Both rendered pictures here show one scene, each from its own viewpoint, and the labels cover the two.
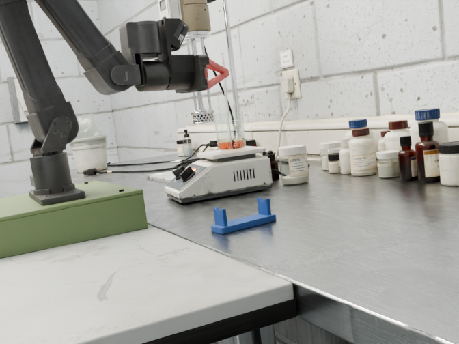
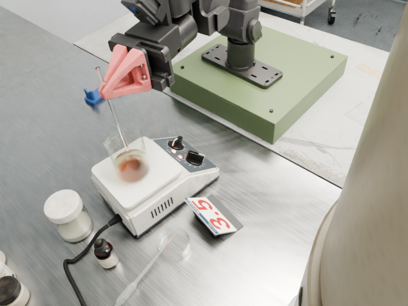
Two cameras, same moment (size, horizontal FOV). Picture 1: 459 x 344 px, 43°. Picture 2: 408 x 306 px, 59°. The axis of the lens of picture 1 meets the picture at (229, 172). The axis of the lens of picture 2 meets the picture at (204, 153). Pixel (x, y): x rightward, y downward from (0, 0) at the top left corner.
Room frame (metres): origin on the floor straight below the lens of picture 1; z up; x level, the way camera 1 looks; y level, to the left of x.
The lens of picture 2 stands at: (1.66, -0.02, 1.45)
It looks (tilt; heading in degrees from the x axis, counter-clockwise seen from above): 47 degrees down; 162
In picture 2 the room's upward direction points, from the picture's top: 6 degrees counter-clockwise
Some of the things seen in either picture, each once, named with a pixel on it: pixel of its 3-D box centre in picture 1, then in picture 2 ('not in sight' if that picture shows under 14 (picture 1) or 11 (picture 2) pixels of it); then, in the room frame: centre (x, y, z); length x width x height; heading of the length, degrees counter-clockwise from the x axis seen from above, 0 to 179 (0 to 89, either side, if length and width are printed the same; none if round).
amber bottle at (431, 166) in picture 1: (427, 151); not in sight; (1.08, -0.37, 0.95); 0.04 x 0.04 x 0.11
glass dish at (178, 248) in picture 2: not in sight; (173, 243); (1.35, 0.01, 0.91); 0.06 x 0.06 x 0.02
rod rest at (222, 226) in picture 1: (242, 214); (101, 87); (0.87, -0.01, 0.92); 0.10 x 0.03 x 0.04; 123
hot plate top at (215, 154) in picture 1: (230, 152); (136, 170); (1.23, -0.01, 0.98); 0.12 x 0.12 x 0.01; 19
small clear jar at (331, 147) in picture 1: (332, 155); not in sight; (1.41, -0.25, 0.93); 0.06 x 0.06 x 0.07
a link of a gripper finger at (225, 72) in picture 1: (205, 74); (128, 78); (1.21, 0.02, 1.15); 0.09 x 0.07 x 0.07; 125
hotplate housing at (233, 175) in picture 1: (220, 174); (152, 177); (1.23, 0.02, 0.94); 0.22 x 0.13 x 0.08; 109
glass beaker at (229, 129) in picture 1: (229, 132); (130, 154); (1.23, -0.01, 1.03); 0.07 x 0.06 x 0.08; 124
